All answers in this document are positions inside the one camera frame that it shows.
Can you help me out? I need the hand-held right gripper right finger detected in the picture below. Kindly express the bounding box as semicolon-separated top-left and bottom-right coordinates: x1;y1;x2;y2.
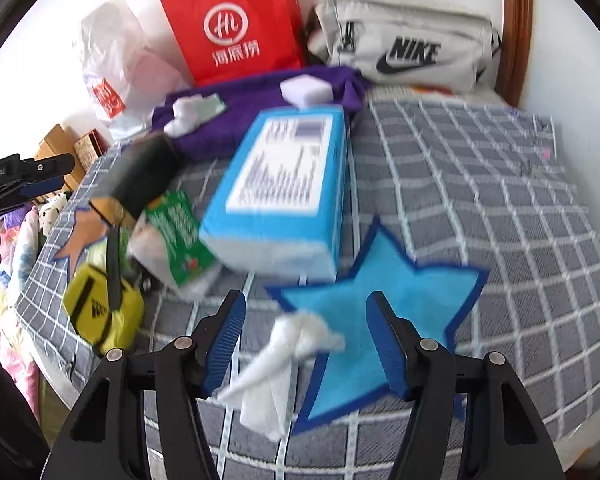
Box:
366;291;566;480

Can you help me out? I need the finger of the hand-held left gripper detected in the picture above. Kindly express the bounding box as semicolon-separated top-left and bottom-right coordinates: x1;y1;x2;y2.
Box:
10;153;76;179
0;175;67;214

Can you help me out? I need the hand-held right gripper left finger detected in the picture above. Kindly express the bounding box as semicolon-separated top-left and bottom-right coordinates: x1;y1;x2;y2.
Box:
40;290;247;480

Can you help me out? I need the white tissue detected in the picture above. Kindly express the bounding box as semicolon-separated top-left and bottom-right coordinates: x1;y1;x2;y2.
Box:
215;310;347;436

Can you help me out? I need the green tissue pack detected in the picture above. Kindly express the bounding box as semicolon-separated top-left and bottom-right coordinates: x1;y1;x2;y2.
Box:
127;190;223;301

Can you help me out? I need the spotted white plush toy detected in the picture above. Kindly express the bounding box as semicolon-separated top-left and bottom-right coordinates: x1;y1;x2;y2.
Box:
37;192;72;237

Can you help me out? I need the orange felt star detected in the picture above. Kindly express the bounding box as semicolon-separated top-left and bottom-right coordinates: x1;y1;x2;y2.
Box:
47;205;116;281

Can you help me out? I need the blue felt star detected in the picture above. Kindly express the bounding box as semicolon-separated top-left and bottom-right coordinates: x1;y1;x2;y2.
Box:
265;216;491;436

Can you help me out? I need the pink floral cloth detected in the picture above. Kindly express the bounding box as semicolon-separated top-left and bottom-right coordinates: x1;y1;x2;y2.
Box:
0;207;43;411

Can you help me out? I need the black box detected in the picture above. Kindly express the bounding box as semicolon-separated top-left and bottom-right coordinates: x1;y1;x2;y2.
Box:
87;132;181;231

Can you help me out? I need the yellow pouch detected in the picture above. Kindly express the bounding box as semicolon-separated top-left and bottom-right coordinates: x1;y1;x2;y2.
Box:
62;227;146;358

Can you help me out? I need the white plastic bag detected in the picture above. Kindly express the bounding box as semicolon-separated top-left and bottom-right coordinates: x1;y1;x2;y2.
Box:
77;0;191;141

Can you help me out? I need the grey checked bed sheet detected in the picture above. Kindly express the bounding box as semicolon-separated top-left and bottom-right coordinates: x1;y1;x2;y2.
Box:
15;95;600;480

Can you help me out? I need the small tissue packet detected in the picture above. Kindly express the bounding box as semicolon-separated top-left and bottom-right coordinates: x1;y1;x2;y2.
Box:
162;94;228;137

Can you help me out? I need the blue tissue pack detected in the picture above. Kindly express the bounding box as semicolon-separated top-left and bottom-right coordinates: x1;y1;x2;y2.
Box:
198;106;351;281

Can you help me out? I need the purple towel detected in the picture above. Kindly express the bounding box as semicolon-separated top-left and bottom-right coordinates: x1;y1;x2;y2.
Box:
151;65;368;161

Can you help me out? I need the grey checked pillow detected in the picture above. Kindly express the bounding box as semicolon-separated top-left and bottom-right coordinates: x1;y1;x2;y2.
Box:
352;97;581;201

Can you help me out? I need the red paper bag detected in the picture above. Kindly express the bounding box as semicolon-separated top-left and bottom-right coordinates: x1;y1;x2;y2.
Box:
160;0;308;88

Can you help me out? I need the white flower print cloth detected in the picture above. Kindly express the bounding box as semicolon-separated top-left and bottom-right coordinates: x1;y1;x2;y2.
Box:
372;84;521;108

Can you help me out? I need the white sponge block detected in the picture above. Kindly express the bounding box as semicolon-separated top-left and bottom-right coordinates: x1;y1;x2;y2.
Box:
280;72;333;108

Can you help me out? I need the white waist bag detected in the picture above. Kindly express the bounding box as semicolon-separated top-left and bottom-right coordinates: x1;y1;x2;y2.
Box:
307;0;503;93

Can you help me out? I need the wooden headboard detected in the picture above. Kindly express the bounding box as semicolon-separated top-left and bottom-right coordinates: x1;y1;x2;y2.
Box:
495;0;533;108

